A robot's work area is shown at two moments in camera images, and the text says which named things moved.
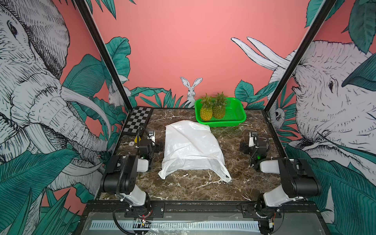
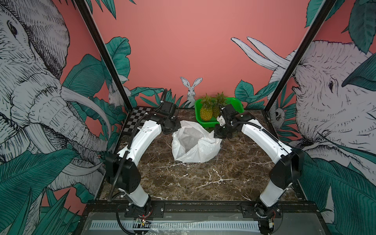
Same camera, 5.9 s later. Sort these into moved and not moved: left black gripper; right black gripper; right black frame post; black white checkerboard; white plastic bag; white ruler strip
Moved: right black gripper; white plastic bag; left black gripper
Not moved: right black frame post; white ruler strip; black white checkerboard
